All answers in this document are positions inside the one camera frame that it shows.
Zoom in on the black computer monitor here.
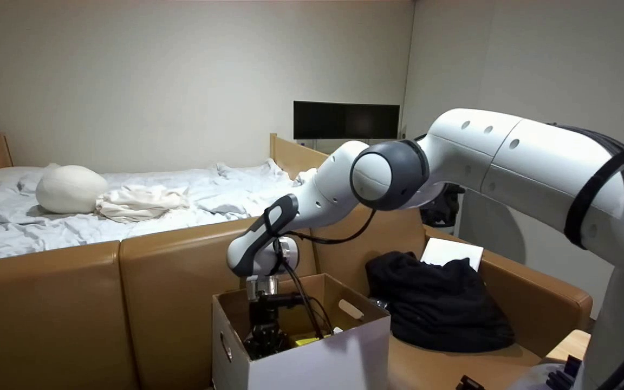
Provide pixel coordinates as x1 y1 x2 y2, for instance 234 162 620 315
293 100 404 143

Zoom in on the wooden bed frame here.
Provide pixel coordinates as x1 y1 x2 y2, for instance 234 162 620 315
0 131 348 205

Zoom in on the white cardboard box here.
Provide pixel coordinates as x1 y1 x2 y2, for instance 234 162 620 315
210 272 395 390

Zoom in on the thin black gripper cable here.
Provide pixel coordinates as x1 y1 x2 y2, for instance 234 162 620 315
267 204 380 342

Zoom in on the cream crumpled cloth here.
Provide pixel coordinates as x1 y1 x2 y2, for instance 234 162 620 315
94 184 190 226

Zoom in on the flat white pillow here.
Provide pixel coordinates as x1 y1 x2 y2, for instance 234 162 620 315
0 165 47 191

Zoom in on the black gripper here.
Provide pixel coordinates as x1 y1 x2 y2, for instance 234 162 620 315
242 291 294 360

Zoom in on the white paper sheet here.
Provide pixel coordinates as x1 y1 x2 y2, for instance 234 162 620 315
419 237 486 273

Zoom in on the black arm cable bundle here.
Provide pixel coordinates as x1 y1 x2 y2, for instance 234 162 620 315
552 121 624 390

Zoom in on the tan leather sofa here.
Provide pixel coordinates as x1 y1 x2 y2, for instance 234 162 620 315
0 204 597 390

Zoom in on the black cloth pile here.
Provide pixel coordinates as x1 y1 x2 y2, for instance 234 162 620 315
365 249 515 353

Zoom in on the round white pillow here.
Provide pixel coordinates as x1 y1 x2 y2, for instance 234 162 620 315
34 162 110 216

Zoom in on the grey rounded chair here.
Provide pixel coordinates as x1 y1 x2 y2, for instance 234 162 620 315
459 188 528 267

